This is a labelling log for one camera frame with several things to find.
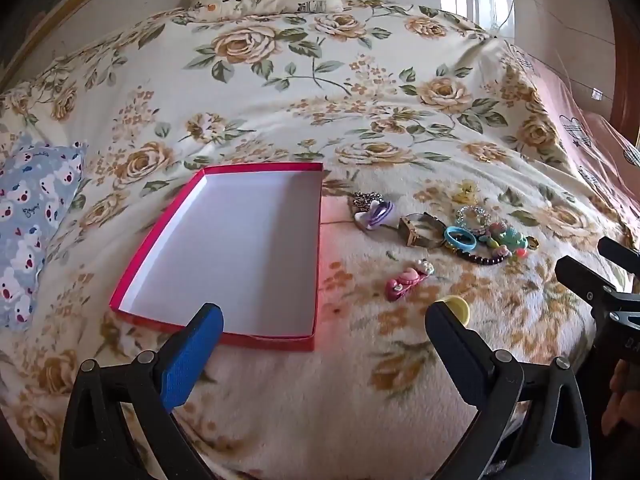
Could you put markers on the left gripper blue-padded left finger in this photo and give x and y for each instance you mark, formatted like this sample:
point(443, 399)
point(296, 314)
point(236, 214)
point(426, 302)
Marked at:
point(185, 354)

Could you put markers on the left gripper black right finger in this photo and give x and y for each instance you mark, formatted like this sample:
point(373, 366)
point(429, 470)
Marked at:
point(465, 356)

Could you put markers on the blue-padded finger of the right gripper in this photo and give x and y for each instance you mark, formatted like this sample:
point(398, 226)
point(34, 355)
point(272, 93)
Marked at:
point(578, 278)

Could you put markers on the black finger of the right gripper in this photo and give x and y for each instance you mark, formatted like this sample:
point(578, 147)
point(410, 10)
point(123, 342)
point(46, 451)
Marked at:
point(624, 257)

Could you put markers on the pink heart hair clip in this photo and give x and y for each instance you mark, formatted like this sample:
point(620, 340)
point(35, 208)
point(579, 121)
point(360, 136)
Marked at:
point(414, 275)

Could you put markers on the gold square wrist watch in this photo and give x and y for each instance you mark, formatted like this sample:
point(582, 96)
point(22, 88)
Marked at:
point(421, 230)

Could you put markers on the purple hair clip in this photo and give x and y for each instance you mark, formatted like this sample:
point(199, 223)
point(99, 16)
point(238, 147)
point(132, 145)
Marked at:
point(374, 217)

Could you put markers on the person's right hand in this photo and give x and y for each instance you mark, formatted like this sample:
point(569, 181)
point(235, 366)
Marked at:
point(623, 405)

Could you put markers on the pink bedsheet with drawings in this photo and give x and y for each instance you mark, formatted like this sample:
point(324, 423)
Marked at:
point(605, 160)

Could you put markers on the red shallow cardboard box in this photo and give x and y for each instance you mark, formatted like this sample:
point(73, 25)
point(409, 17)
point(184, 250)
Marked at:
point(243, 237)

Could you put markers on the floral cream bed blanket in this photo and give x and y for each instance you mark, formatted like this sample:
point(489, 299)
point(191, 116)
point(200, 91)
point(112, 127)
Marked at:
point(322, 179)

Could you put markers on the blue bear print pillow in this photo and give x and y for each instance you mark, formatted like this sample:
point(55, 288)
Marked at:
point(38, 184)

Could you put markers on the brown wooden door frame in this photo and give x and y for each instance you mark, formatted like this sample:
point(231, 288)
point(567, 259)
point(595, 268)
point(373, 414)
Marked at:
point(625, 108)

